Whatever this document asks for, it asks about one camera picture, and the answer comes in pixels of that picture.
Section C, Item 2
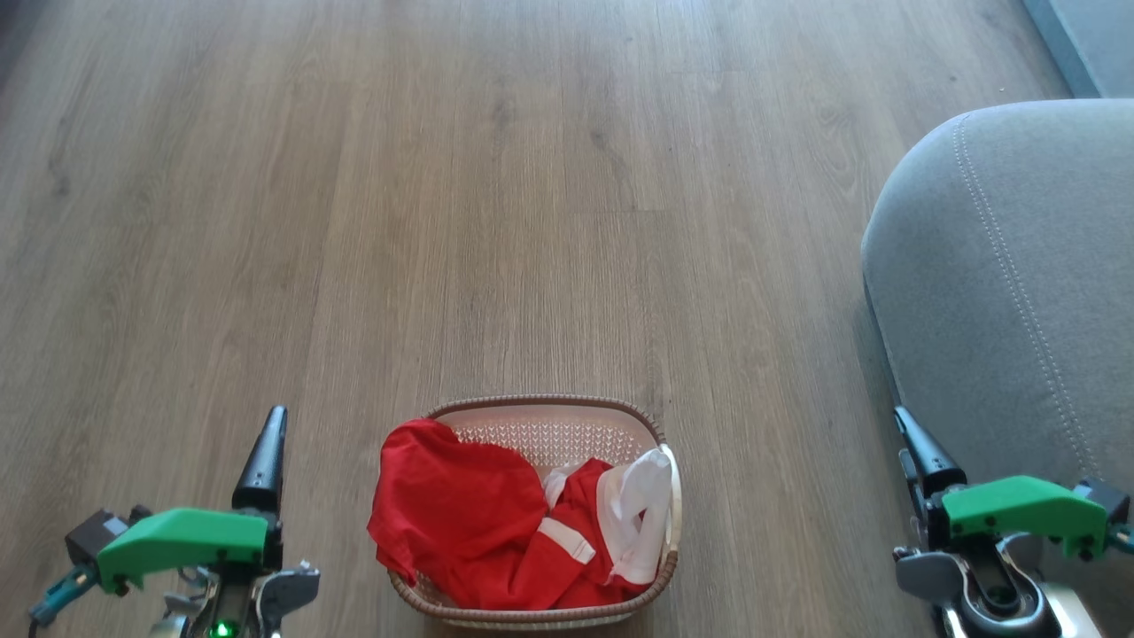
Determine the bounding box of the woven plastic laundry basket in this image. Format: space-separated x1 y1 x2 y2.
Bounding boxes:
386 394 683 631

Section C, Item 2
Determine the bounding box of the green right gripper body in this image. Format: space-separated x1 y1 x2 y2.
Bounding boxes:
921 475 1110 562

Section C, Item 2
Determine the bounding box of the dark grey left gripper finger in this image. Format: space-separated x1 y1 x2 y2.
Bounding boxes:
231 405 289 517

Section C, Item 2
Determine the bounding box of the grey sofa seat with stitching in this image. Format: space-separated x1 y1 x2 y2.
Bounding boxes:
860 98 1134 590

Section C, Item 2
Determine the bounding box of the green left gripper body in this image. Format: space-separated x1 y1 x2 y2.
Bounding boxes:
95 506 285 595

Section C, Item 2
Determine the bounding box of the grey sofa seat module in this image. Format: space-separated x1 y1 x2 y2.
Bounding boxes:
1021 0 1134 99

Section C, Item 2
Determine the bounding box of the red garment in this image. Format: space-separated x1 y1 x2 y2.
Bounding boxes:
367 418 674 611

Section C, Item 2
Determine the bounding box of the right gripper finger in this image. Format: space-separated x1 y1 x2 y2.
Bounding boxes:
898 448 929 525
893 405 967 497

